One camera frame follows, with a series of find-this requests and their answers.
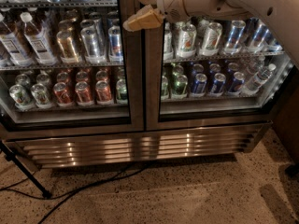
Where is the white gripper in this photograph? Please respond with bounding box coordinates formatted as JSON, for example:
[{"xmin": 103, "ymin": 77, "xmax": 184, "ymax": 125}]
[{"xmin": 122, "ymin": 0, "xmax": 187, "ymax": 32}]

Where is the glass fridge door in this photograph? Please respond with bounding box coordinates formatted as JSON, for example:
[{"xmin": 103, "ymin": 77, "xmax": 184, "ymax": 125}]
[
  {"xmin": 146, "ymin": 16, "xmax": 298, "ymax": 131},
  {"xmin": 0, "ymin": 0, "xmax": 143, "ymax": 141}
]

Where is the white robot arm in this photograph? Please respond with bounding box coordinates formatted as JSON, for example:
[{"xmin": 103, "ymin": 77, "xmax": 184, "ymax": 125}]
[{"xmin": 123, "ymin": 0, "xmax": 299, "ymax": 67}]

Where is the stainless fridge bottom grille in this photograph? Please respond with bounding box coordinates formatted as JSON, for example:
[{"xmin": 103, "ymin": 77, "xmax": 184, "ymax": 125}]
[{"xmin": 6, "ymin": 121, "xmax": 271, "ymax": 169}]

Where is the white orange tall can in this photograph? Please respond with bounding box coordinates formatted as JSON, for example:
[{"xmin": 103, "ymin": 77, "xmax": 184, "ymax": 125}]
[{"xmin": 175, "ymin": 22, "xmax": 197, "ymax": 58}]

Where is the green soda can right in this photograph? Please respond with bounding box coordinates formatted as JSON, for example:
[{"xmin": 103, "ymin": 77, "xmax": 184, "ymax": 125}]
[{"xmin": 171, "ymin": 75, "xmax": 188, "ymax": 99}]

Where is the gold tall can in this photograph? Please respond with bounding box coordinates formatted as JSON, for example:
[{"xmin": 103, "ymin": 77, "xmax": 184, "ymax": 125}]
[{"xmin": 56, "ymin": 31, "xmax": 82, "ymax": 63}]

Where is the green soda can left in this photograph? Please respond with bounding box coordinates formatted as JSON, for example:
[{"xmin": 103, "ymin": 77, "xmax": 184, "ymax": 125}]
[{"xmin": 116, "ymin": 79, "xmax": 128, "ymax": 104}]

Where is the blue soda can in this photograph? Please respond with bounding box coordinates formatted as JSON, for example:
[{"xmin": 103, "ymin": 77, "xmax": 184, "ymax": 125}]
[
  {"xmin": 227, "ymin": 72, "xmax": 245, "ymax": 96},
  {"xmin": 208, "ymin": 73, "xmax": 226, "ymax": 96},
  {"xmin": 191, "ymin": 73, "xmax": 207, "ymax": 96}
]

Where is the red soda can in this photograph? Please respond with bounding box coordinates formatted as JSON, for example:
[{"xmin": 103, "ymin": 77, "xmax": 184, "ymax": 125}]
[
  {"xmin": 53, "ymin": 82, "xmax": 74, "ymax": 107},
  {"xmin": 95, "ymin": 80, "xmax": 113, "ymax": 105},
  {"xmin": 75, "ymin": 81, "xmax": 94, "ymax": 105}
]

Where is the tea bottle white label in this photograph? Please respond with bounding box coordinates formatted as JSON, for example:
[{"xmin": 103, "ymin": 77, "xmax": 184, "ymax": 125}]
[{"xmin": 21, "ymin": 12, "xmax": 58, "ymax": 65}]

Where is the clear water bottle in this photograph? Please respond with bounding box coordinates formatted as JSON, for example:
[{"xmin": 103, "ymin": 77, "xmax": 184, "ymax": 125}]
[{"xmin": 242, "ymin": 63, "xmax": 277, "ymax": 95}]

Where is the green white soda can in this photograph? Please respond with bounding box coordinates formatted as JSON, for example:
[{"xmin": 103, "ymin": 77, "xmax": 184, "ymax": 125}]
[{"xmin": 9, "ymin": 84, "xmax": 35, "ymax": 110}]

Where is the dark wooden cabinet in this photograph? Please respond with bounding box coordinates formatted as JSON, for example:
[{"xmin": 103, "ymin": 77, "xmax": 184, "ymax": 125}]
[{"xmin": 274, "ymin": 75, "xmax": 299, "ymax": 177}]

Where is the black tripod leg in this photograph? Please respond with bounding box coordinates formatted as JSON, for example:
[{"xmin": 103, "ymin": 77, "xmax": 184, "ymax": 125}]
[{"xmin": 0, "ymin": 141, "xmax": 51, "ymax": 199}]

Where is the black floor cable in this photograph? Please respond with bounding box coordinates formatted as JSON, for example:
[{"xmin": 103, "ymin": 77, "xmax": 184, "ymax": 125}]
[{"xmin": 0, "ymin": 161, "xmax": 157, "ymax": 224}]

